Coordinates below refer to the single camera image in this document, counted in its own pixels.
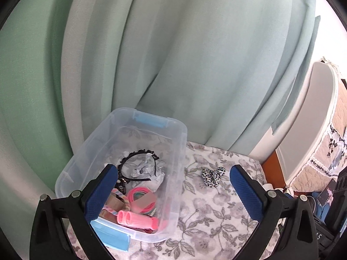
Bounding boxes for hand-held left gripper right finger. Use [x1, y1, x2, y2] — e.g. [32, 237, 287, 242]
[229, 164, 318, 260]

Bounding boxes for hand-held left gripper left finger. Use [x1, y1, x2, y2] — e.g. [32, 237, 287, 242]
[29, 164, 118, 260]

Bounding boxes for brown packing tape roll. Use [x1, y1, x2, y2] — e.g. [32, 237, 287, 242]
[99, 195, 122, 223]

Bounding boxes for pastel braided hair tie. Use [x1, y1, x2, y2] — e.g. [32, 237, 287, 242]
[101, 188, 131, 216]

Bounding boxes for pink hair roller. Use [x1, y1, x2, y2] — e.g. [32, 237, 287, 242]
[116, 210, 152, 226]
[125, 213, 158, 231]

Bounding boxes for pink teal hair ties bundle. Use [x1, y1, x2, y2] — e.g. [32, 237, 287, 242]
[127, 186, 158, 214]

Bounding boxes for leopard print scrunchie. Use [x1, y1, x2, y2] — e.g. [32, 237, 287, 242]
[201, 167, 226, 188]

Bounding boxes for black studded headband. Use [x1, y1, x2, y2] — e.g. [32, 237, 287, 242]
[114, 149, 159, 193]

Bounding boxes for white paper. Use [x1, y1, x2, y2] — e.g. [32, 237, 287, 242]
[104, 154, 166, 193]

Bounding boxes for clear plastic container blue latches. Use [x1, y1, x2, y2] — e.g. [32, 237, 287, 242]
[55, 107, 188, 252]

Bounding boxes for dark phone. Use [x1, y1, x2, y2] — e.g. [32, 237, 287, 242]
[318, 186, 336, 206]

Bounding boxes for grey floral blanket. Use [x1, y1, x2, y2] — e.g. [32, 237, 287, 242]
[65, 141, 285, 260]

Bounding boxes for pale green curtain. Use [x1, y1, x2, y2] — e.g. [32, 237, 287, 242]
[0, 0, 322, 187]

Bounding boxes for brown wooden bed frame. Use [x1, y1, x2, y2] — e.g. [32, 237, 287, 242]
[262, 150, 288, 190]

